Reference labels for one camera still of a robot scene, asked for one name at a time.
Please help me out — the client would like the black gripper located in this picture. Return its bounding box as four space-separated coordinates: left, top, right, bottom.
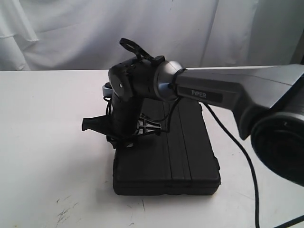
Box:
82 92 162 145

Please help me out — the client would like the black plastic tool case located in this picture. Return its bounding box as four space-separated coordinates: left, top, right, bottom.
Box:
113 99 221 196

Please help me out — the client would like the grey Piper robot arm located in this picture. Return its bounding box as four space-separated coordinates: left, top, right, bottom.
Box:
82 56 304 185

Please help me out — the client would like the white backdrop curtain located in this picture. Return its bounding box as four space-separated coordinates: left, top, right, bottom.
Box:
0 0 304 71

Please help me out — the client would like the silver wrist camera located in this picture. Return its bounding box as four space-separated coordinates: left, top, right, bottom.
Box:
102 82 113 98

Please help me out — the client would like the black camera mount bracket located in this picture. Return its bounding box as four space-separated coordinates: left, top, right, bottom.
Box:
119 38 165 66

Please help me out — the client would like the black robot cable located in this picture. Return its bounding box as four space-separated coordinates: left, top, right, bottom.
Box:
204 104 262 228

